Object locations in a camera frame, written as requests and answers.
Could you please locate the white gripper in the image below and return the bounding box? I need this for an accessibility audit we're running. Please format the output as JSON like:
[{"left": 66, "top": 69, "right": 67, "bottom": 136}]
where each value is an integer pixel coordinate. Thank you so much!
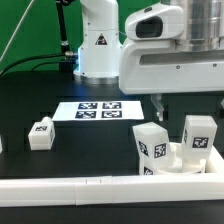
[{"left": 119, "top": 40, "right": 224, "bottom": 121}]

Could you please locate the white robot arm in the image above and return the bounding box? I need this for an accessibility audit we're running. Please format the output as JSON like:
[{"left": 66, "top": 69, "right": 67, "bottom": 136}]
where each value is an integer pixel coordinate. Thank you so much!
[{"left": 74, "top": 0, "right": 224, "bottom": 116}]

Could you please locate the white marker sheet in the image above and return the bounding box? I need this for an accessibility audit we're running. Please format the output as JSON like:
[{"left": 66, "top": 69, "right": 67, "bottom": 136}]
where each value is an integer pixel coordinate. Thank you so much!
[{"left": 53, "top": 101, "right": 144, "bottom": 121}]

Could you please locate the white L-shaped fence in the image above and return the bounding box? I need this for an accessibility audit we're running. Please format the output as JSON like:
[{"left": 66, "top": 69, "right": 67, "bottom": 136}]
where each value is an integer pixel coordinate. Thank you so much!
[{"left": 0, "top": 150, "right": 224, "bottom": 207}]

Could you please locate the thin white rod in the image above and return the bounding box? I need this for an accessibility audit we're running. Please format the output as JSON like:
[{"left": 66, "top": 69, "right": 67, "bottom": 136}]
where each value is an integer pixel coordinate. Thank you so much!
[{"left": 0, "top": 0, "right": 35, "bottom": 63}]

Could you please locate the white part left edge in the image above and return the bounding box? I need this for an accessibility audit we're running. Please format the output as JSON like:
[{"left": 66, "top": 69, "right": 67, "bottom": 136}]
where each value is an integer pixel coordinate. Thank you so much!
[{"left": 0, "top": 135, "right": 3, "bottom": 154}]

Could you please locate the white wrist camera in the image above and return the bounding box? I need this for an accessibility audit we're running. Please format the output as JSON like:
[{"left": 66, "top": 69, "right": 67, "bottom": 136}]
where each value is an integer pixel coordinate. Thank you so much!
[{"left": 125, "top": 3, "right": 184, "bottom": 41}]

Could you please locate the black cable lower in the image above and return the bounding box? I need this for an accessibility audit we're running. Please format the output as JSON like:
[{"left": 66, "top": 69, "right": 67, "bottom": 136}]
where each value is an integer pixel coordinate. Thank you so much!
[{"left": 31, "top": 59, "right": 78, "bottom": 72}]

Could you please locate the black cable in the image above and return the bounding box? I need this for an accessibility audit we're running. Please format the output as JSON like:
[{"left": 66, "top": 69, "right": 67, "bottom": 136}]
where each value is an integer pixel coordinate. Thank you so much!
[
  {"left": 0, "top": 51, "right": 78, "bottom": 75},
  {"left": 31, "top": 59, "right": 78, "bottom": 72}
]

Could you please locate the black vertical hose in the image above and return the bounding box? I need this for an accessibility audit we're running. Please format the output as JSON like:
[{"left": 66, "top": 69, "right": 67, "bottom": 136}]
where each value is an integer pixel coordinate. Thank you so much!
[{"left": 54, "top": 0, "right": 71, "bottom": 54}]

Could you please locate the black cable upper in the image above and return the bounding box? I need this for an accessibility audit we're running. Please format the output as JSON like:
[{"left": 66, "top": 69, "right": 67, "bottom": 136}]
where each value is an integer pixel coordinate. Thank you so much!
[{"left": 0, "top": 51, "right": 78, "bottom": 75}]

